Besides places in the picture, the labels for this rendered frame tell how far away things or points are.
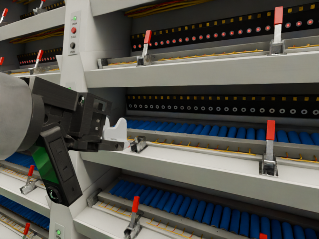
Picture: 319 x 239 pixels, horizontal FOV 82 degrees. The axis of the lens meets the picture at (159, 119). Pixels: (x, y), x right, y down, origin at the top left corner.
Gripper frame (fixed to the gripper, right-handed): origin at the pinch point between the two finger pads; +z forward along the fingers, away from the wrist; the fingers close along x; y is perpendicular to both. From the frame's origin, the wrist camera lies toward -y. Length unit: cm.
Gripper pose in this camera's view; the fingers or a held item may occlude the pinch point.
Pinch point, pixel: (120, 146)
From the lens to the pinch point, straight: 39.1
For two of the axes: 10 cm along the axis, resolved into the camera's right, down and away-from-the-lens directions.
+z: 4.3, 1.8, 8.8
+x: -8.9, -0.6, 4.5
